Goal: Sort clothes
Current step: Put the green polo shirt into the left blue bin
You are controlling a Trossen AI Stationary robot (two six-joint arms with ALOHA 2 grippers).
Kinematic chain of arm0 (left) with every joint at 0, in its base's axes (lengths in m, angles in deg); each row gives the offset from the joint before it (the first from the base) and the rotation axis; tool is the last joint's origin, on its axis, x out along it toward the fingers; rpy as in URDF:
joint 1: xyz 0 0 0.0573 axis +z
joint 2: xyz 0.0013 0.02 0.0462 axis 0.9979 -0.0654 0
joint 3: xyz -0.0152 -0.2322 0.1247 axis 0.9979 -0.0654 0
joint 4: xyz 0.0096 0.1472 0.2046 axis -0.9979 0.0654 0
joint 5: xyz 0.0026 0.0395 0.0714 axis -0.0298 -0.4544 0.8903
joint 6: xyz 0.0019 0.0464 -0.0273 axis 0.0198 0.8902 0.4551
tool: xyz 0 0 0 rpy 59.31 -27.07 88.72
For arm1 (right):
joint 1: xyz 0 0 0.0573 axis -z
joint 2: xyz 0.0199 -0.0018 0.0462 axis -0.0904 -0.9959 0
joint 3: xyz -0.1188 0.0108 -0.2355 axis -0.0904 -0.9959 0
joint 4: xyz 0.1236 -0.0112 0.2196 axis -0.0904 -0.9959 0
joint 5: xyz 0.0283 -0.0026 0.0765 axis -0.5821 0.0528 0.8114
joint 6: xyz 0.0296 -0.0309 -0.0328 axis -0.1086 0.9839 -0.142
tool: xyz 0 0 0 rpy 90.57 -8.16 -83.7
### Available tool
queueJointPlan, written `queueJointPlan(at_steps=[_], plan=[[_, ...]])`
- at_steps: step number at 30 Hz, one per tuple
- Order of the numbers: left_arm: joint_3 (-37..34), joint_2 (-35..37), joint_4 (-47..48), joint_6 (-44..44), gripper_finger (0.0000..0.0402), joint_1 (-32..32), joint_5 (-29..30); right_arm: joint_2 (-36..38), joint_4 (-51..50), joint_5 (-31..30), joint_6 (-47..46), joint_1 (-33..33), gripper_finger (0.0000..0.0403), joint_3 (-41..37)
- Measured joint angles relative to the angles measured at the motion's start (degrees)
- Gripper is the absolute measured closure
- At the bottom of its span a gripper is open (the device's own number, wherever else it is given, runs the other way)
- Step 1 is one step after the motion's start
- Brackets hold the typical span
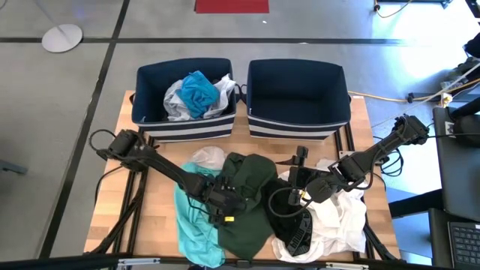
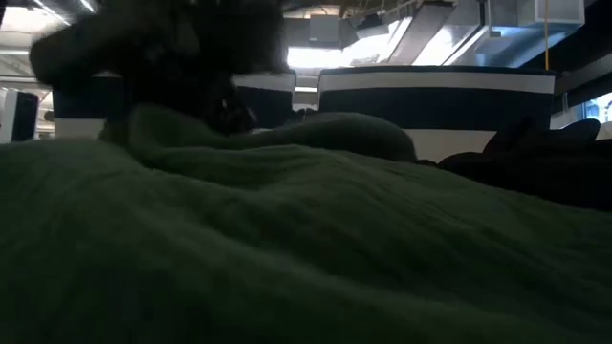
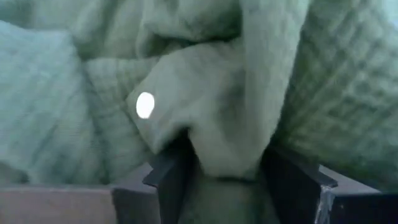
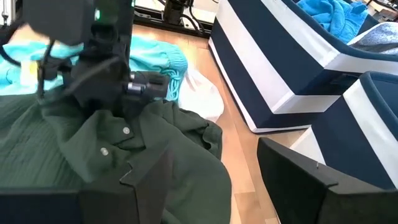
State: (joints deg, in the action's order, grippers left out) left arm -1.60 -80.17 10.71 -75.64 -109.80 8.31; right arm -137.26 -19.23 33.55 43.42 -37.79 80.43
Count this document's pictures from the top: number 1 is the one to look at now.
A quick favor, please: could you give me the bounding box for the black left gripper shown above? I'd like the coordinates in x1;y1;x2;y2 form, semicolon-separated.
200;175;247;226

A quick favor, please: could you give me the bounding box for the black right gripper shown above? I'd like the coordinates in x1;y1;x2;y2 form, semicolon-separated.
275;158;338;206

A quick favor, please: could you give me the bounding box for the dark green garment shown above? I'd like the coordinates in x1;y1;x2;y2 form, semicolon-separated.
216;151;279;261

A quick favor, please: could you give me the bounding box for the teal garment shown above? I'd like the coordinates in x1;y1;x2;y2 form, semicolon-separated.
173;160;227;269

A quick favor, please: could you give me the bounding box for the black garment with printed waistband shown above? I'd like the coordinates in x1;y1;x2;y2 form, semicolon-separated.
262;178;314;258

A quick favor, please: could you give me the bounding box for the large white garment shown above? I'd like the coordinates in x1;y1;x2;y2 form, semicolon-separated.
271;158;368;264

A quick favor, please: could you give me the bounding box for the gray garment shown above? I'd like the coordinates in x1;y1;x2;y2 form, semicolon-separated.
163;73;238;122

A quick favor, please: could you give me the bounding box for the navy white striped fabric bin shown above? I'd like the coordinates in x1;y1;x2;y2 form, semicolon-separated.
245;58;353;143
130;56;239;144

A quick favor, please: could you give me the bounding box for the blue garment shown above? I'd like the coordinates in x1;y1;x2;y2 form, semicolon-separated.
175;70;221;120

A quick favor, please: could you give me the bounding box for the black beam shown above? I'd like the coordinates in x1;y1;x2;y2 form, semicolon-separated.
388;189;443;219

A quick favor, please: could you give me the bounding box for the black flat panel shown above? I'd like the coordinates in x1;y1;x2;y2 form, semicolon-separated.
432;106;480;223

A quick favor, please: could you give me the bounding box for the black bar with silver brackets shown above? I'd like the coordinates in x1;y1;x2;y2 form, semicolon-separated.
0;253;480;270

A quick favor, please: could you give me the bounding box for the red floor mat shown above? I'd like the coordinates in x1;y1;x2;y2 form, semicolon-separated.
194;0;270;15

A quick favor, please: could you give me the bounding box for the black laptop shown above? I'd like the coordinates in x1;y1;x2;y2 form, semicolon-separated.
428;208;480;269

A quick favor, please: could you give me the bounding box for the grey chair leg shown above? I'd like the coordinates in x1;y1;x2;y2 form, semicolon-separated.
0;159;29;176

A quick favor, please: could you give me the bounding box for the round grey stand base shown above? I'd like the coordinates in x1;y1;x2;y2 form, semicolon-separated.
34;0;84;54

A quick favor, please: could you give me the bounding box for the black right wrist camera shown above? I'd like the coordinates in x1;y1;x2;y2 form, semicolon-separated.
295;145;309;167

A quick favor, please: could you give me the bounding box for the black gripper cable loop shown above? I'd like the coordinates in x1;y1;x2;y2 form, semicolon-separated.
267;186;313;219

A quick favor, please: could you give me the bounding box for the black aluminium base frame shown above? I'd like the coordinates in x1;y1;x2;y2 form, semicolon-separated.
88;127;157;256
333;121;401;263

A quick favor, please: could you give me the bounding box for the black cable bundle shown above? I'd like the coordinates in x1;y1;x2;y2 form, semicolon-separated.
373;134;405;178

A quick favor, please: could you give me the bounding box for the long yellow extension cable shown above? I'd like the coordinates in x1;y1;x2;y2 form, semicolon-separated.
348;77;480;104

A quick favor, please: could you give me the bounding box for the yellow cable with black plug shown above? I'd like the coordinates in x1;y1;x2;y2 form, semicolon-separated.
373;0;413;20

